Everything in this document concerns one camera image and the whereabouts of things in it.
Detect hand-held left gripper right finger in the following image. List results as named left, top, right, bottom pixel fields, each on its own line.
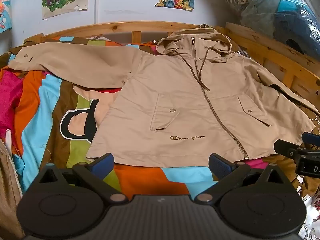
left=196, top=153, right=285, bottom=204

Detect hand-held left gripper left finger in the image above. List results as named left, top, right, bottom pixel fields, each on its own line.
left=37, top=153, right=129, bottom=204

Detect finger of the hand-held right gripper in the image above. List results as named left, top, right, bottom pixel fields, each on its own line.
left=302, top=132, right=320, bottom=144
left=274, top=139, right=304, bottom=159

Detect beige hooded jacket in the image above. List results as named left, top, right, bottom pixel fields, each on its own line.
left=7, top=27, right=317, bottom=168

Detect clear plastic bag of clothes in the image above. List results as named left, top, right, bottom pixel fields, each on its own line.
left=224, top=0, right=320, bottom=55

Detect white patterned cloth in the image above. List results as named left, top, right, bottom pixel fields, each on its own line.
left=300, top=195, right=320, bottom=240

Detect colourful striped printed blanket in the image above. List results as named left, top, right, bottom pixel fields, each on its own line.
left=0, top=36, right=320, bottom=198

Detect brown fleece cloth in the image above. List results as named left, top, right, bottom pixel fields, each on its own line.
left=0, top=140, right=24, bottom=240

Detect wooden bed frame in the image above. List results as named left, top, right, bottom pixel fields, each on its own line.
left=24, top=21, right=320, bottom=98

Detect orange and blue wall poster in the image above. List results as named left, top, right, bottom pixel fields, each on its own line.
left=0, top=0, right=12, bottom=33

